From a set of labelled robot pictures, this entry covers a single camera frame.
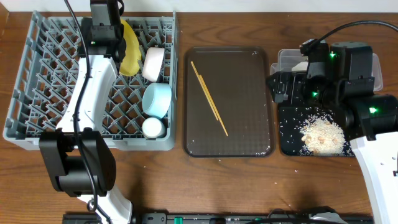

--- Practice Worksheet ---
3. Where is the yellow plate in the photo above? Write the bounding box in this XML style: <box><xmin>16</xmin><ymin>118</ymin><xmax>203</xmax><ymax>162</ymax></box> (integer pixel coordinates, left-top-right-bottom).
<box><xmin>119</xmin><ymin>19</ymin><xmax>141</xmax><ymax>77</ymax></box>

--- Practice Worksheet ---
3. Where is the white napkin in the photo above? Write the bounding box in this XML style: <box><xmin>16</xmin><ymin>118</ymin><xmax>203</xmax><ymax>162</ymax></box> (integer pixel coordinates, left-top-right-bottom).
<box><xmin>291</xmin><ymin>62</ymin><xmax>308</xmax><ymax>72</ymax></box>

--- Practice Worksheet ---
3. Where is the white bowl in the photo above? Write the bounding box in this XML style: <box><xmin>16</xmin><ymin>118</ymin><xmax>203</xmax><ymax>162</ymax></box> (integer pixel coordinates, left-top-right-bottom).
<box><xmin>142</xmin><ymin>47</ymin><xmax>165</xmax><ymax>82</ymax></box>

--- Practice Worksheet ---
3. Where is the light blue bowl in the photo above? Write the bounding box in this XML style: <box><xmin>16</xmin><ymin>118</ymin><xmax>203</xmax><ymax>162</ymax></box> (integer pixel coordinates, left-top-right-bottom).
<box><xmin>142</xmin><ymin>83</ymin><xmax>172</xmax><ymax>119</ymax></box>

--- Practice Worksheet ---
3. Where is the wooden chopstick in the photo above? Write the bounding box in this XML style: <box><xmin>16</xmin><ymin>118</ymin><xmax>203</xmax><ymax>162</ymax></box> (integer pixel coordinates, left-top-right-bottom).
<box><xmin>199</xmin><ymin>75</ymin><xmax>229</xmax><ymax>136</ymax></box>
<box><xmin>190</xmin><ymin>61</ymin><xmax>217</xmax><ymax>120</ymax></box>

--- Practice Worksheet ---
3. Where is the small white cup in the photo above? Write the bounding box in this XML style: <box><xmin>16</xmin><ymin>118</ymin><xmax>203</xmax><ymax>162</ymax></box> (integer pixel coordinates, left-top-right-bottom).
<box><xmin>142</xmin><ymin>118</ymin><xmax>166</xmax><ymax>139</ymax></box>

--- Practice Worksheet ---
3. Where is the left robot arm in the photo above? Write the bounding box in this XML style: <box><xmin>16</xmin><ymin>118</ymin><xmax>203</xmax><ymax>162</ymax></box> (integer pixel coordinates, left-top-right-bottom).
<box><xmin>39</xmin><ymin>0</ymin><xmax>136</xmax><ymax>223</ymax></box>

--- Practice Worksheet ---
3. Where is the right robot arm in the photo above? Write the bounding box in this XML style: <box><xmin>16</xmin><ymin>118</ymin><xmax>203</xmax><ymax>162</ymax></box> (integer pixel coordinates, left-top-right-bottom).
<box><xmin>266</xmin><ymin>39</ymin><xmax>397</xmax><ymax>223</ymax></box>

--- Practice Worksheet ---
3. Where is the black waste tray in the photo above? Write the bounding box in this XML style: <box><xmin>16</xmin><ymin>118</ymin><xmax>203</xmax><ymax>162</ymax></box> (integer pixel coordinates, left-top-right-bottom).
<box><xmin>278</xmin><ymin>104</ymin><xmax>354</xmax><ymax>157</ymax></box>

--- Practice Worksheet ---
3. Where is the grey plastic dishwasher rack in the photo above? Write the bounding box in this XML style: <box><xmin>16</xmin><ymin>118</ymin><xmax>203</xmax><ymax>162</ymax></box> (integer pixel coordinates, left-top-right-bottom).
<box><xmin>3</xmin><ymin>12</ymin><xmax>179</xmax><ymax>151</ymax></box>

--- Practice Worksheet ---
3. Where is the clear plastic bin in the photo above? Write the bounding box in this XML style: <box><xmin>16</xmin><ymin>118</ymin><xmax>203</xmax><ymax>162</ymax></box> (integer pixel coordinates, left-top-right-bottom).
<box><xmin>270</xmin><ymin>49</ymin><xmax>383</xmax><ymax>91</ymax></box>

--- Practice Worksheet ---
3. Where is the dark brown serving tray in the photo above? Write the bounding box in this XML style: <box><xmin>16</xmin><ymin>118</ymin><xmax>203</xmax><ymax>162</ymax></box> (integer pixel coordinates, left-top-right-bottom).
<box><xmin>183</xmin><ymin>47</ymin><xmax>275</xmax><ymax>158</ymax></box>

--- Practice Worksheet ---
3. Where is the food scraps pile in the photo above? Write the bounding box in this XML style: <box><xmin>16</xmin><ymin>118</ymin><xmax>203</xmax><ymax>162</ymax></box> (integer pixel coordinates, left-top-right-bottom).
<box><xmin>299</xmin><ymin>113</ymin><xmax>347</xmax><ymax>156</ymax></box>

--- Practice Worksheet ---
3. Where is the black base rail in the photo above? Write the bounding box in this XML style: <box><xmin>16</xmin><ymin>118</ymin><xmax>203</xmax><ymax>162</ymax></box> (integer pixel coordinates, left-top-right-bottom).
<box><xmin>62</xmin><ymin>207</ymin><xmax>374</xmax><ymax>224</ymax></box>

